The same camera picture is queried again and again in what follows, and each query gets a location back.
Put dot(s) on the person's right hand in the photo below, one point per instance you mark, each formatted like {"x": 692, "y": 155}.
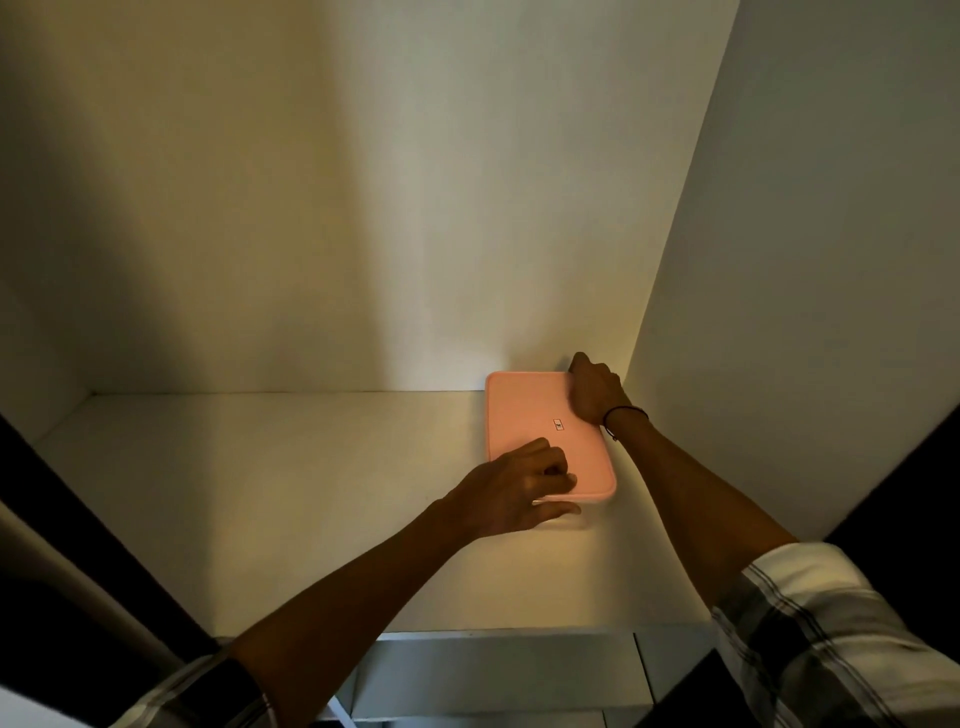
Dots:
{"x": 598, "y": 394}

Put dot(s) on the person's left hand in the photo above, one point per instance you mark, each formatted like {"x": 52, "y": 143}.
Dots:
{"x": 495, "y": 499}

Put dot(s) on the person's right fingers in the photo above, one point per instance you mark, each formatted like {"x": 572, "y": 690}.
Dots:
{"x": 589, "y": 365}

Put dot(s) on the person's left thumb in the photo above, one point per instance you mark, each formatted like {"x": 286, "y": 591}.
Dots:
{"x": 556, "y": 511}

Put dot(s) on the pink box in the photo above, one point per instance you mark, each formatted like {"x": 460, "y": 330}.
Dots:
{"x": 529, "y": 420}

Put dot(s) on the person's right forearm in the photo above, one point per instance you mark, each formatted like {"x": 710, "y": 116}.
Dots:
{"x": 694, "y": 506}

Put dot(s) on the person's left forearm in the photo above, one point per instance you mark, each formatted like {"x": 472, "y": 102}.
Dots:
{"x": 352, "y": 607}

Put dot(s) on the black wrist band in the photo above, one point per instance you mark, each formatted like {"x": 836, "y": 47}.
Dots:
{"x": 616, "y": 411}

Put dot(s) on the wide white drawer front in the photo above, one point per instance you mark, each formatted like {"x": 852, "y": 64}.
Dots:
{"x": 502, "y": 675}

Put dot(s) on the narrow white drawer front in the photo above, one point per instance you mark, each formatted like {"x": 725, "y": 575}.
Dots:
{"x": 675, "y": 660}

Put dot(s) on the plaid shirt right sleeve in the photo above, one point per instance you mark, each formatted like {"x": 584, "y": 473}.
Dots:
{"x": 825, "y": 645}

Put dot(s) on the plaid shirt sleeve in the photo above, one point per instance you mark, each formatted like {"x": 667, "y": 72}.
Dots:
{"x": 825, "y": 645}
{"x": 217, "y": 694}

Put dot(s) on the plaid shirt left sleeve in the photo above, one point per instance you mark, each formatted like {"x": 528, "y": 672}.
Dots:
{"x": 217, "y": 694}

